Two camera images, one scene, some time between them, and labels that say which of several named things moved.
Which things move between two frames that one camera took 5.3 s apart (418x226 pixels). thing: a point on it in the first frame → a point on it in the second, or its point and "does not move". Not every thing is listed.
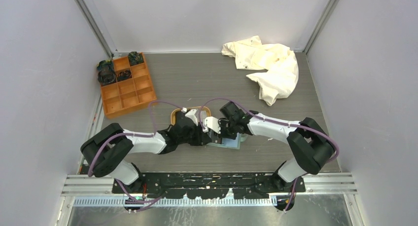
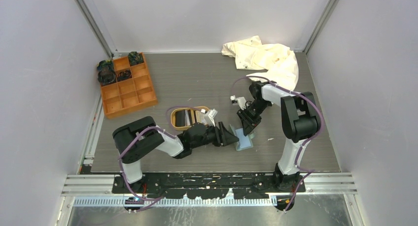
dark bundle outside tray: x=105 y=67 does not move
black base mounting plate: x=248 y=186 does not move
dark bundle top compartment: x=135 y=57 does not move
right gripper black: x=222 y=122 → x=249 y=124
